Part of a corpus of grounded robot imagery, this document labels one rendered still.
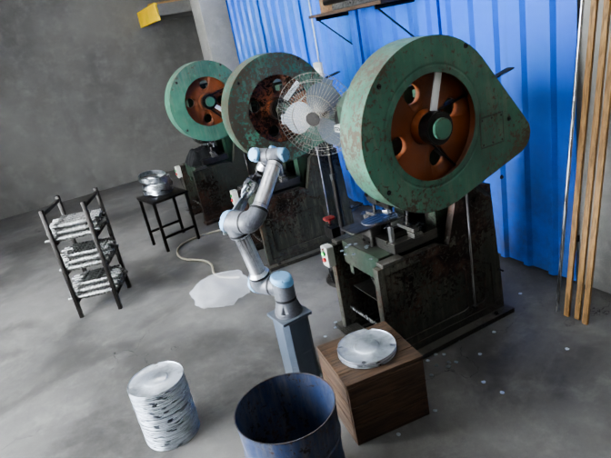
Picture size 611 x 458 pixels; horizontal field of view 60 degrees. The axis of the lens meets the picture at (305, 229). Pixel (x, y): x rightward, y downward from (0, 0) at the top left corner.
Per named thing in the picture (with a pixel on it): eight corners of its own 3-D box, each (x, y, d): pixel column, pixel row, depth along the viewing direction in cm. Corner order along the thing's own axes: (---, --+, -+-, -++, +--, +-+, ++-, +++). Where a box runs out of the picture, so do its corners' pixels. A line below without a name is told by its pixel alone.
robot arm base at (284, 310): (284, 323, 279) (280, 306, 275) (270, 313, 291) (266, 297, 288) (307, 311, 285) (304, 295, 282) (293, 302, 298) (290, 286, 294)
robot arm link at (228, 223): (272, 300, 285) (235, 219, 257) (251, 296, 294) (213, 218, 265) (283, 285, 293) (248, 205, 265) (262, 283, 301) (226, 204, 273)
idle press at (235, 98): (267, 284, 426) (215, 64, 363) (231, 250, 511) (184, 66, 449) (421, 226, 478) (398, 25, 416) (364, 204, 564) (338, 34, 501)
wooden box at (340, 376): (357, 445, 249) (346, 386, 237) (327, 400, 283) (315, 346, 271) (430, 413, 260) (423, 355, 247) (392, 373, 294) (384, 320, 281)
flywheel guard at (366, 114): (375, 236, 244) (348, 54, 215) (344, 222, 268) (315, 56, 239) (533, 174, 282) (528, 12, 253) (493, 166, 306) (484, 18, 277)
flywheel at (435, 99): (370, 208, 232) (387, 36, 215) (346, 199, 249) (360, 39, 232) (489, 204, 265) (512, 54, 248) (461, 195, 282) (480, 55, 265)
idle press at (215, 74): (204, 233, 571) (159, 69, 508) (177, 214, 653) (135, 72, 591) (321, 191, 634) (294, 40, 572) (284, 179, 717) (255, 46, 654)
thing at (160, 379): (185, 387, 261) (184, 385, 261) (125, 405, 256) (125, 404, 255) (182, 356, 287) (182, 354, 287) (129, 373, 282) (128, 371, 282)
